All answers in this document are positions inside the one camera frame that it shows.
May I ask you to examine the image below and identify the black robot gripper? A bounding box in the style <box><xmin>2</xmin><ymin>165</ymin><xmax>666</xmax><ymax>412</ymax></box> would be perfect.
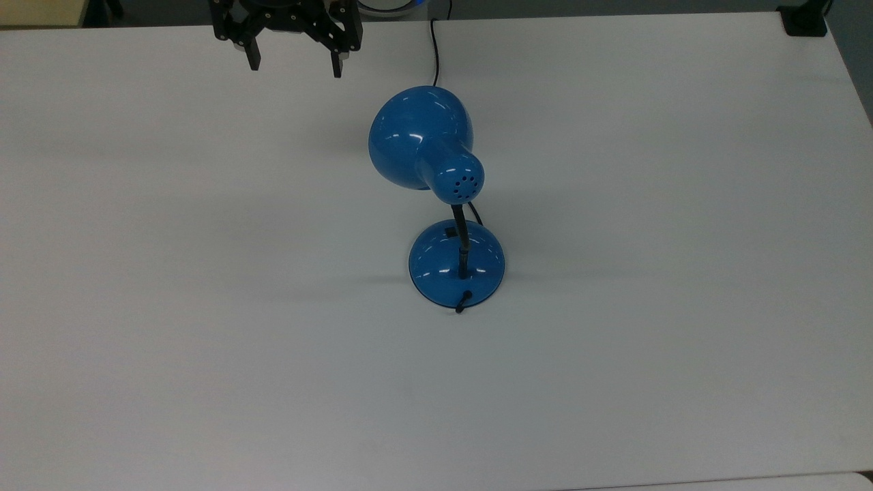
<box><xmin>212</xmin><ymin>0</ymin><xmax>364</xmax><ymax>79</ymax></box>

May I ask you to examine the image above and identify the blue gooseneck desk lamp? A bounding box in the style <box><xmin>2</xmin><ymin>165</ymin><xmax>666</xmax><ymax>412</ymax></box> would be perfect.
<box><xmin>368</xmin><ymin>85</ymin><xmax>507</xmax><ymax>313</ymax></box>

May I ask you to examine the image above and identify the white round blue-rimmed object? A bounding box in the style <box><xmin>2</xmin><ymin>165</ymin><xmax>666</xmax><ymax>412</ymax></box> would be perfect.
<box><xmin>355</xmin><ymin>0</ymin><xmax>429</xmax><ymax>18</ymax></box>

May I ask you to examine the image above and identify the tan wooden board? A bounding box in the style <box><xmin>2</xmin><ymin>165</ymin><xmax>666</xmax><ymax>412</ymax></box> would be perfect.
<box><xmin>0</xmin><ymin>0</ymin><xmax>89</xmax><ymax>29</ymax></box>

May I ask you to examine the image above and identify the black lamp power cable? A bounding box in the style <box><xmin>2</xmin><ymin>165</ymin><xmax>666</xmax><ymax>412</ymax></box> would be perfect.
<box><xmin>429</xmin><ymin>0</ymin><xmax>485</xmax><ymax>315</ymax></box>

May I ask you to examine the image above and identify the black table clamp mount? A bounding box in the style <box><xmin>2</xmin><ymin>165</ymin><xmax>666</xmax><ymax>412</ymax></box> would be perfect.
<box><xmin>777</xmin><ymin>0</ymin><xmax>835</xmax><ymax>38</ymax></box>

